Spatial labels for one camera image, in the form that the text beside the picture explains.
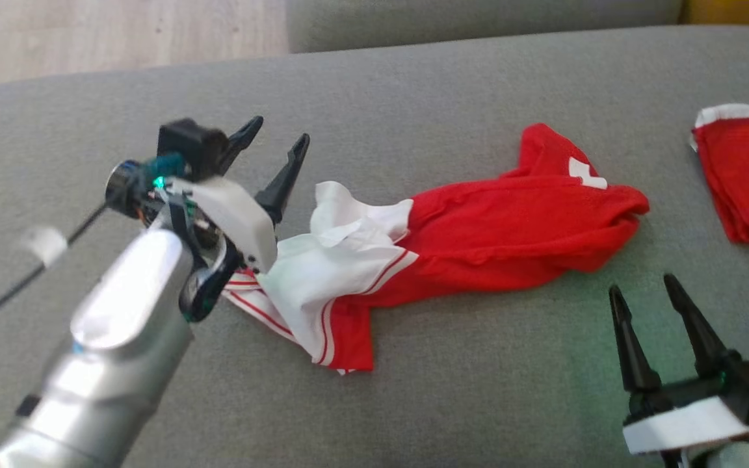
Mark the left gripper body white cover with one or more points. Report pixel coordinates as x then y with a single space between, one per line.
238 221

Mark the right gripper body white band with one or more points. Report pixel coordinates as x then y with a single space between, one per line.
686 422

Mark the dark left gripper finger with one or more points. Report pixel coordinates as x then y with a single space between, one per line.
287 175
239 140

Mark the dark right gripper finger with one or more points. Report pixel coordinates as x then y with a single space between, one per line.
631 351
699 338

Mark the red white jersey number 23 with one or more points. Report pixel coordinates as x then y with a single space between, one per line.
511 227

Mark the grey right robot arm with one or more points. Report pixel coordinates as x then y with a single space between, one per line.
738 457

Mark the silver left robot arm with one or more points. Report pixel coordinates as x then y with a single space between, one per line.
114 338

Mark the large grey sofa seat cushion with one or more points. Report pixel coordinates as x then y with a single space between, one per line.
446 91

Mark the small grey sofa cushion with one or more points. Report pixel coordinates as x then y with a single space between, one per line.
478 23

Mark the yellow pillow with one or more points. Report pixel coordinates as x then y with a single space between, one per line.
738 13

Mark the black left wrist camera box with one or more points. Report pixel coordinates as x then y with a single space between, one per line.
189 146

